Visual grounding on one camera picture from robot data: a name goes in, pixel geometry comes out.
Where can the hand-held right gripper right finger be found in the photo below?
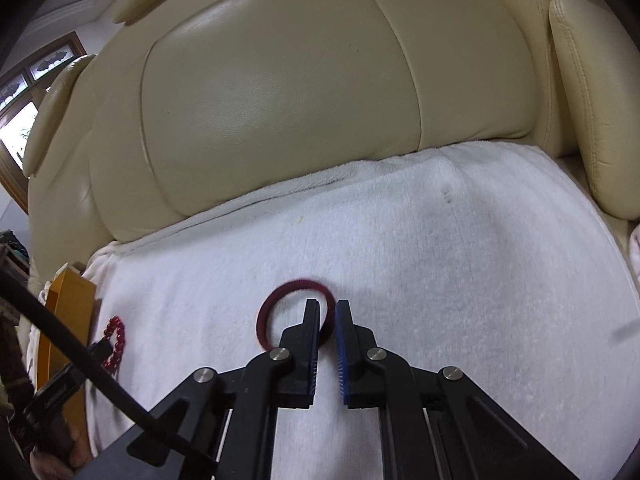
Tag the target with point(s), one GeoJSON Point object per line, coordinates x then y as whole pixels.
{"type": "Point", "coordinates": [343, 360]}

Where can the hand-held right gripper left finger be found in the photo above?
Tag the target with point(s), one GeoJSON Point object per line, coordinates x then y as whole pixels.
{"type": "Point", "coordinates": [300, 355]}

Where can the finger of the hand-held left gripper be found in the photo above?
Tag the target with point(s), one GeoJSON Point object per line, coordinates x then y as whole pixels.
{"type": "Point", "coordinates": [95, 352]}

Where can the orange cardboard box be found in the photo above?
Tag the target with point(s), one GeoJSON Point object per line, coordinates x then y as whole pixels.
{"type": "Point", "coordinates": [65, 320]}

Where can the person's left hand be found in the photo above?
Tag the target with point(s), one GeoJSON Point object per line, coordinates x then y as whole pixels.
{"type": "Point", "coordinates": [75, 455]}

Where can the white towel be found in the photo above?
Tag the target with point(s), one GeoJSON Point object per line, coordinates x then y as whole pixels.
{"type": "Point", "coordinates": [450, 260]}

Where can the cream leather sofa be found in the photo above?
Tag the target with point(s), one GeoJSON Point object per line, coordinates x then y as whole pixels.
{"type": "Point", "coordinates": [300, 85]}

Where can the wooden door with glass panes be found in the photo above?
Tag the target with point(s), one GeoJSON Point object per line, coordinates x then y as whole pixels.
{"type": "Point", "coordinates": [50, 60]}

